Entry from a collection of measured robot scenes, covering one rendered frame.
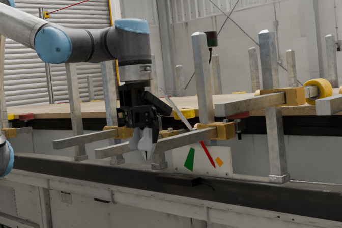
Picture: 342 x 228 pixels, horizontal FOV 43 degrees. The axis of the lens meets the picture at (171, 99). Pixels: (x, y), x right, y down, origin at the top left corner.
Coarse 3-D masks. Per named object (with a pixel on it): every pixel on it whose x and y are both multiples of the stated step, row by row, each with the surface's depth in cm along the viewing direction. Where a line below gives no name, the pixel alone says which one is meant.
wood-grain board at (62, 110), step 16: (192, 96) 267; (224, 96) 232; (240, 96) 218; (16, 112) 291; (32, 112) 269; (48, 112) 250; (64, 112) 234; (96, 112) 212; (256, 112) 148; (288, 112) 140; (304, 112) 136
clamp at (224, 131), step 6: (198, 126) 143; (204, 126) 141; (210, 126) 139; (216, 126) 137; (222, 126) 136; (228, 126) 136; (234, 126) 138; (222, 132) 136; (228, 132) 136; (234, 132) 138; (210, 138) 140; (216, 138) 138; (222, 138) 136; (228, 138) 136
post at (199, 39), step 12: (192, 36) 141; (204, 36) 141; (204, 48) 141; (204, 60) 140; (204, 72) 140; (204, 84) 140; (204, 96) 140; (204, 108) 141; (204, 120) 142; (204, 144) 143; (216, 144) 143
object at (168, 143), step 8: (208, 128) 137; (240, 128) 146; (176, 136) 126; (184, 136) 127; (192, 136) 129; (200, 136) 132; (208, 136) 135; (216, 136) 137; (160, 144) 120; (168, 144) 122; (176, 144) 124; (184, 144) 127
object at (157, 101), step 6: (144, 96) 115; (150, 96) 116; (150, 102) 116; (156, 102) 118; (162, 102) 120; (156, 108) 119; (162, 108) 119; (168, 108) 121; (162, 114) 121; (168, 114) 121
